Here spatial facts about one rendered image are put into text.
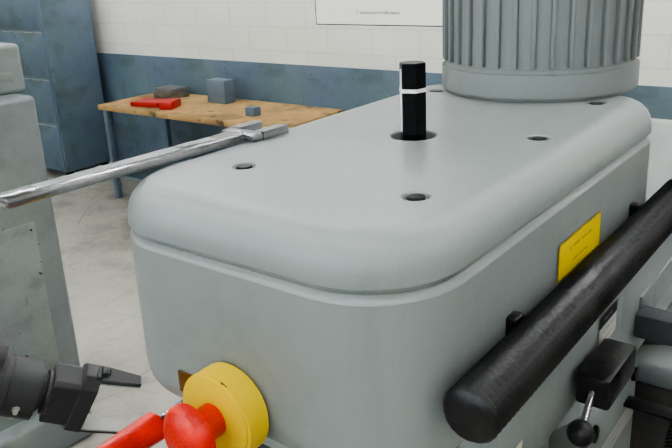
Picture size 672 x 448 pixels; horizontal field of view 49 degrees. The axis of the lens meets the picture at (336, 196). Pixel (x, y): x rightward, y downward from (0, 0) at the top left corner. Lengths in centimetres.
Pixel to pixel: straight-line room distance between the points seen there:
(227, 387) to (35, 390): 73
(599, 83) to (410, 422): 41
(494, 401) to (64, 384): 85
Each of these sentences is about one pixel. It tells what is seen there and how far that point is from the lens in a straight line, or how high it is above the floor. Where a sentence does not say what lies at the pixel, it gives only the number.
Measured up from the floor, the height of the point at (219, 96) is 95.
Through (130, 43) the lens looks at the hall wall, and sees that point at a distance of 782.
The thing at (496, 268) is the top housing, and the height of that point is 184.
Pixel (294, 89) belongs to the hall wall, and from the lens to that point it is 629.
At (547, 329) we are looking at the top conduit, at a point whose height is 180.
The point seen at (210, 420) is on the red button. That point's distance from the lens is 47.
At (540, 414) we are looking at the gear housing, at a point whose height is 168.
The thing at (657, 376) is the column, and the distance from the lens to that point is 103.
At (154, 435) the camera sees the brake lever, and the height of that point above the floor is 170.
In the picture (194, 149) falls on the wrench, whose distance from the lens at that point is 58.
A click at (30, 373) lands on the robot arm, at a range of 118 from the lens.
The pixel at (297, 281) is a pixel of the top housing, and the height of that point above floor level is 186.
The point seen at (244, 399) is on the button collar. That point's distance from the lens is 46.
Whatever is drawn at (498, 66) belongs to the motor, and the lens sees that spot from 73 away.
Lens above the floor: 203
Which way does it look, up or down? 18 degrees down
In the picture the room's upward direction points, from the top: 3 degrees counter-clockwise
